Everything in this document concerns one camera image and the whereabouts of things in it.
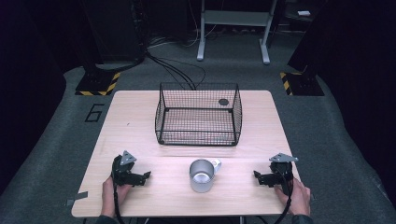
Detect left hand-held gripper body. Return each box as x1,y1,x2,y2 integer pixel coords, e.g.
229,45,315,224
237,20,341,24
111,150,138,188

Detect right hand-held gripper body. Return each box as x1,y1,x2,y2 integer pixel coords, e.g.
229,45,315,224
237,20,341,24
268,152,299,196

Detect person's right hand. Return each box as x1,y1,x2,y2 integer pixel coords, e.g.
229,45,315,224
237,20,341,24
274,176,312,217

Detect person's left hand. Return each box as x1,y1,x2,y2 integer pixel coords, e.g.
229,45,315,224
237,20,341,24
100,175,134,218

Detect grey tape strip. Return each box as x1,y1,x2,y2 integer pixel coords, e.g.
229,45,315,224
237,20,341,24
65,190,90,207

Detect silver metal cup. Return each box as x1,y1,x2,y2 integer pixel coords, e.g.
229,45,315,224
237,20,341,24
188,158,223,194

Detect black tape floor numeral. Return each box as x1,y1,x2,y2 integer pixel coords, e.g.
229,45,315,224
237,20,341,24
84,103,106,123

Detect black base with hazard stripes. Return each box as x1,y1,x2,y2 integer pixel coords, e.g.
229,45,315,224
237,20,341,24
75,68,122,97
278,70,325,97

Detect black cabinet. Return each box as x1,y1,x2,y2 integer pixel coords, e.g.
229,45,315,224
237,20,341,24
78,0,148,70

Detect white metal stand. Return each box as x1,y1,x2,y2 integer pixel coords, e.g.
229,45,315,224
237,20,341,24
196,0,278,65

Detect right hand-held gripper cable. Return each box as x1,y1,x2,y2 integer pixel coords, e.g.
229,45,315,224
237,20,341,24
272,169,295,224

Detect hand-held gripper cable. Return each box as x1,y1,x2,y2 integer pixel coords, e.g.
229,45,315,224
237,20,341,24
112,174,126,224
272,169,295,224

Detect left hand-held gripper cable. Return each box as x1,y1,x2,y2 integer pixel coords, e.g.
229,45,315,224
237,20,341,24
112,174,126,224

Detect black wire mesh basket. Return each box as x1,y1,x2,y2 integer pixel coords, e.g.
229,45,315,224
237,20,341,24
154,81,244,147

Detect black floor cables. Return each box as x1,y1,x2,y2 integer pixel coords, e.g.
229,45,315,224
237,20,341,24
145,49,207,91

